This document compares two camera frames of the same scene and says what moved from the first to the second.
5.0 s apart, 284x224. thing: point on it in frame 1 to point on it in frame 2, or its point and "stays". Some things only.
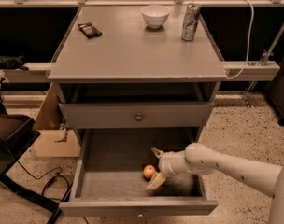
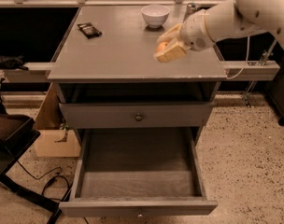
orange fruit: [149, 171] to [162, 46]
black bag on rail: [9, 63] stays
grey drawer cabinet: [113, 72] stays
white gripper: [164, 164] to [193, 31]
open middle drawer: [112, 169] stays
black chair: [11, 133] stays
